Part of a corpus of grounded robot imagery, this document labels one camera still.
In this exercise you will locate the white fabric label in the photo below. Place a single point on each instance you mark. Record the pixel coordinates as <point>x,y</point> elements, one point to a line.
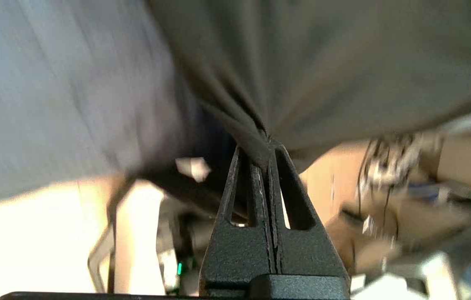
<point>194,168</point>

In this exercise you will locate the black t-shirt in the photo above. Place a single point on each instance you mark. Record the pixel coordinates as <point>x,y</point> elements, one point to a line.
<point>323,71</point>

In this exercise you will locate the blue bed sheet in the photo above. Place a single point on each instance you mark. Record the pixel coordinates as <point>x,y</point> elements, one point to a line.
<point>60,96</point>

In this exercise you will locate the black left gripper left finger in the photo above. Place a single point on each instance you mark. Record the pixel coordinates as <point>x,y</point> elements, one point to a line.
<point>235,254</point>

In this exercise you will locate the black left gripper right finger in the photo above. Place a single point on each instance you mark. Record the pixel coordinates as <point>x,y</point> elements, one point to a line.
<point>306,254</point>

